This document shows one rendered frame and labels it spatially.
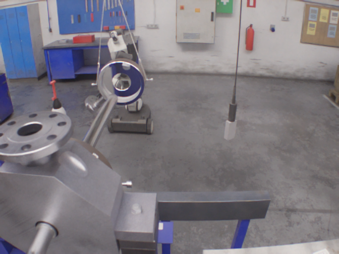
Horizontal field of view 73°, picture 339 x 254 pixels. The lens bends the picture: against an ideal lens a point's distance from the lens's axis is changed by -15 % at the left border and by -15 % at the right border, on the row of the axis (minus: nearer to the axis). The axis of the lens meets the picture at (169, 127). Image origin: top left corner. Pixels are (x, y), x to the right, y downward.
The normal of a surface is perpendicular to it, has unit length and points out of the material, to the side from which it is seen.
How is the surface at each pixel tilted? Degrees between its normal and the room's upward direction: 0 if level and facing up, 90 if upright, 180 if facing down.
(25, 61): 90
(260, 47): 90
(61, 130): 0
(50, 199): 90
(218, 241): 0
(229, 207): 90
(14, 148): 0
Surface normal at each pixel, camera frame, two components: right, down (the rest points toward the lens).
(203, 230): 0.00, -0.88
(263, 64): -0.05, 0.48
